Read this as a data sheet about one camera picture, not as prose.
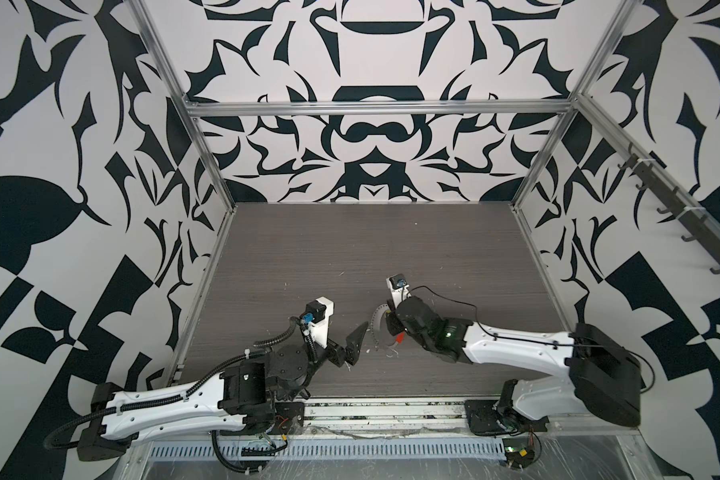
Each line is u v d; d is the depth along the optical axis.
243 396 0.51
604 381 0.42
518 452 0.71
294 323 0.53
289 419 0.73
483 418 0.74
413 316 0.61
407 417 0.76
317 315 0.54
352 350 0.58
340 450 0.65
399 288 0.70
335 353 0.57
